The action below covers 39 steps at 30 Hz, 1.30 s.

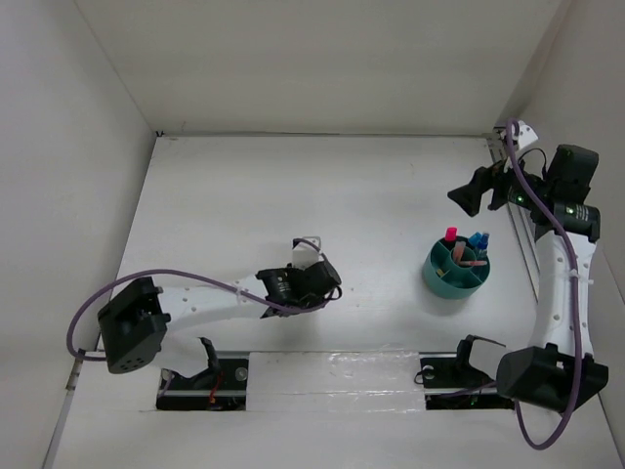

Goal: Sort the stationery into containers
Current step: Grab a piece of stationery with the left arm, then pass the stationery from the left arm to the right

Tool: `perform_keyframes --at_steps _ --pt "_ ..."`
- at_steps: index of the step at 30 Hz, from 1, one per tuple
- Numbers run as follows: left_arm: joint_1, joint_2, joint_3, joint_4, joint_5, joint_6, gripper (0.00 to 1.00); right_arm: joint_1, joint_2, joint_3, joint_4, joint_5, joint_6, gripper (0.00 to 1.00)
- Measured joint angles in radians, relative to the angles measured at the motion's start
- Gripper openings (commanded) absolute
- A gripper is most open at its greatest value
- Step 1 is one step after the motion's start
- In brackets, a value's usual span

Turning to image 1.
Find pink capped black highlighter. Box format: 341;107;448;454
443;227;457;246

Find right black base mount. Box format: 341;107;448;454
414;334;514;410

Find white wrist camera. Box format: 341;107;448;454
291;235;322;269
505;118;539;155

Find small clear spray bottle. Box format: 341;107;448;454
475;233;490;259

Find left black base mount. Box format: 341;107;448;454
155;338;250;411

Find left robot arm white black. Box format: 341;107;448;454
98;260;342;388

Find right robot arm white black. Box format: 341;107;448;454
448;145;608;413

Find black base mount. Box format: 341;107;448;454
414;334;514;410
155;338;250;411

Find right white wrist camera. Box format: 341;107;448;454
505;118;539;155

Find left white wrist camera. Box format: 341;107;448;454
291;235;322;269

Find blue capped black highlighter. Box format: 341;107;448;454
468;233;481;248

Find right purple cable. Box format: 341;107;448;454
505;118;587;449

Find orange pen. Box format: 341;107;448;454
452;241;466;265

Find purple cable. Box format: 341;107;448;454
505;118;587;449
65;237;343;362

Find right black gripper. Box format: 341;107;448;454
447;148;554;217

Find teal round compartment organizer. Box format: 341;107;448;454
422;236;490;300

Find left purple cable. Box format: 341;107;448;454
65;237;343;362

